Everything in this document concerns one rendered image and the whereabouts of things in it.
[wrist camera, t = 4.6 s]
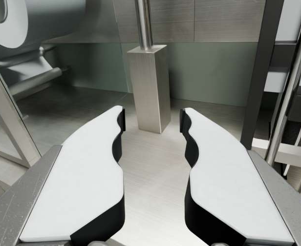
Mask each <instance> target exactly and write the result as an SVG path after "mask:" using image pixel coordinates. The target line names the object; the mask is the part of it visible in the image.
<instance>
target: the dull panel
mask: <svg viewBox="0 0 301 246"><path fill-rule="evenodd" d="M154 45H167V51H168V70H169V89H170V98H174V99H182V100H190V101H198V102H206V103H217V104H224V105H233V106H241V107H246V106H247V101H248V95H249V90H250V84H251V79H252V73H253V68H254V63H255V57H256V52H257V46H258V42H154ZM139 46H140V43H139V42H124V43H121V48H122V54H123V60H124V66H125V72H126V78H127V83H128V89H129V93H133V89H132V84H131V77H130V71H129V63H128V57H127V52H128V51H130V50H133V49H135V48H137V47H139ZM278 95H279V92H267V91H264V92H263V96H262V101H261V105H260V109H264V110H272V111H274V110H275V106H276V102H277V99H278Z"/></svg>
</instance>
